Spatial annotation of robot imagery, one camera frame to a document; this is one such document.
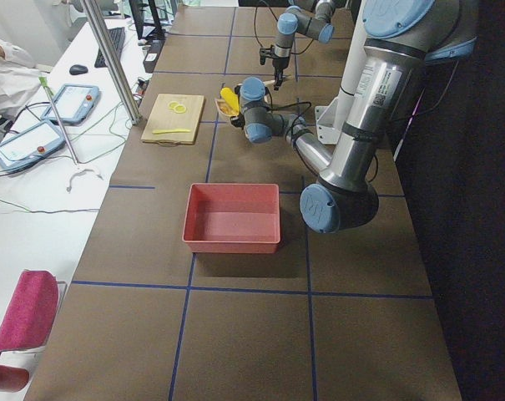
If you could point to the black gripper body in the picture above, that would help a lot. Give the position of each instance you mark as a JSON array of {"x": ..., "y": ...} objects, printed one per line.
[
  {"x": 280, "y": 64},
  {"x": 235, "y": 121}
]

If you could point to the brown toy ginger root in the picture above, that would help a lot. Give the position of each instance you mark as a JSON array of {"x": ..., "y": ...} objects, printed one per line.
[{"x": 224, "y": 109}]

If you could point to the yellow toy corn cob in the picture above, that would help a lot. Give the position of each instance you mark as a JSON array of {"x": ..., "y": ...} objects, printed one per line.
[{"x": 231, "y": 99}]

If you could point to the beige hand brush black bristles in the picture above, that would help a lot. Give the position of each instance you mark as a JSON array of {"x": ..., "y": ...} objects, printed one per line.
[{"x": 269, "y": 83}]

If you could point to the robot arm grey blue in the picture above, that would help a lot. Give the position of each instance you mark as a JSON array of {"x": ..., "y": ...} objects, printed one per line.
[
  {"x": 312, "y": 19},
  {"x": 392, "y": 41}
]

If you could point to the pink plastic bin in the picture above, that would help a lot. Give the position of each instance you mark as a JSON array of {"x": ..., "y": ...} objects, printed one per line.
[{"x": 232, "y": 218}]

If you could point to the yellow plastic toy knife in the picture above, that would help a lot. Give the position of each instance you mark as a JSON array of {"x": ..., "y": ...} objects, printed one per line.
[{"x": 169, "y": 131}]

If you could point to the lower toy lemon slice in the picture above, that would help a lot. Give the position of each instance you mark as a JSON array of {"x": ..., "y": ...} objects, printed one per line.
[{"x": 179, "y": 109}]

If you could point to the wooden cutting board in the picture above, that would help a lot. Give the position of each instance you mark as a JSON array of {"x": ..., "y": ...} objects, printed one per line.
[{"x": 161, "y": 117}]

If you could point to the far teach pendant tablet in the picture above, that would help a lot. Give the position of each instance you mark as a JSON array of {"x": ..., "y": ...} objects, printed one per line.
[{"x": 75, "y": 102}]

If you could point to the teach pendant tablet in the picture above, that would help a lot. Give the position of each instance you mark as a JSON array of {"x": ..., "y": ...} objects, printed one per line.
[
  {"x": 30, "y": 147},
  {"x": 75, "y": 102}
]

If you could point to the metal grabber stick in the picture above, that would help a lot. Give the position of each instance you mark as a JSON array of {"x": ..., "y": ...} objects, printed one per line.
[{"x": 78, "y": 169}]

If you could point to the black computer mouse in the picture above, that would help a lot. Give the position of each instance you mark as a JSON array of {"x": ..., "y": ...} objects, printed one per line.
[{"x": 78, "y": 69}]

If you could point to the near teach pendant tablet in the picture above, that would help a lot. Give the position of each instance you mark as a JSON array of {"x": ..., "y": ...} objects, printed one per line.
[{"x": 30, "y": 147}]

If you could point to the person in white coat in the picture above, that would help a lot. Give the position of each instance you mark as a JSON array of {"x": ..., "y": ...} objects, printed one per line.
[{"x": 19, "y": 79}]

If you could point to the magenta cloth on stand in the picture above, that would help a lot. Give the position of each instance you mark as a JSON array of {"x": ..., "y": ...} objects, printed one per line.
[{"x": 31, "y": 312}]

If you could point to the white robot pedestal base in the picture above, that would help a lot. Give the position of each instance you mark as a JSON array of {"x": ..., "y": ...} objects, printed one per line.
[{"x": 330, "y": 119}]

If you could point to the aluminium frame post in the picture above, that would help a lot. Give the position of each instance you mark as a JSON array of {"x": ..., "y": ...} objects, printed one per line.
[{"x": 101, "y": 34}]

